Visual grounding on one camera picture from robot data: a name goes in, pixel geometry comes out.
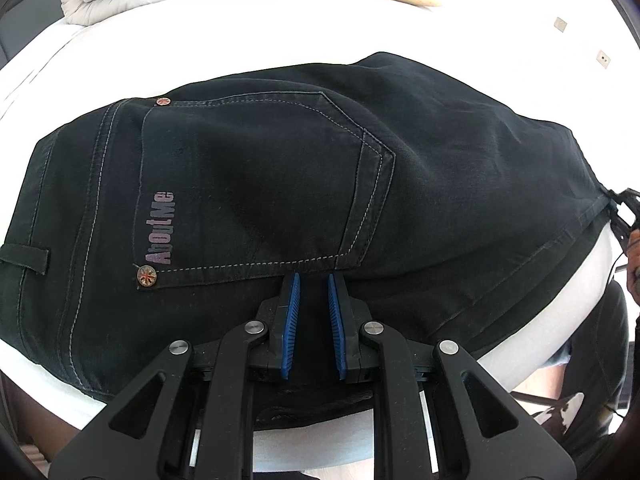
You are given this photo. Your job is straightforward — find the white bed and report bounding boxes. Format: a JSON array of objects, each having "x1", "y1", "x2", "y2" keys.
[{"x1": 0, "y1": 0, "x2": 640, "y2": 466}]

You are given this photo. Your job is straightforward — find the person's dark trouser leg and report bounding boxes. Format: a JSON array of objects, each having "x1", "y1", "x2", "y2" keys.
[{"x1": 545, "y1": 285, "x2": 632, "y2": 466}]

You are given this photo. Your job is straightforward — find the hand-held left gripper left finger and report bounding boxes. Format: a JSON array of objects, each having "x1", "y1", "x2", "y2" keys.
[{"x1": 50, "y1": 272, "x2": 301, "y2": 480}]

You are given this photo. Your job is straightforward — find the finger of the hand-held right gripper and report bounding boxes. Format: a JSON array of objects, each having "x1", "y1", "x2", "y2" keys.
[
  {"x1": 605, "y1": 187, "x2": 640, "y2": 216},
  {"x1": 612, "y1": 211, "x2": 633, "y2": 248}
]

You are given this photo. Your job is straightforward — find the black pants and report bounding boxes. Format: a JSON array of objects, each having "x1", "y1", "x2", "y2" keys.
[{"x1": 0, "y1": 50, "x2": 618, "y2": 433}]

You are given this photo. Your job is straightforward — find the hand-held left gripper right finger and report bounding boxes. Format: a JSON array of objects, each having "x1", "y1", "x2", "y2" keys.
[{"x1": 327, "y1": 272, "x2": 574, "y2": 480}]

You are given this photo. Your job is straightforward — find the dark grey headboard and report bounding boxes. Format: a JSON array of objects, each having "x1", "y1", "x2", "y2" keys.
[{"x1": 0, "y1": 0, "x2": 71, "y2": 66}]

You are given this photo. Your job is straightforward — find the person's right hand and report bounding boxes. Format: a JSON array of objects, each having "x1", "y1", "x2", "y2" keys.
[{"x1": 629, "y1": 230, "x2": 640, "y2": 306}]

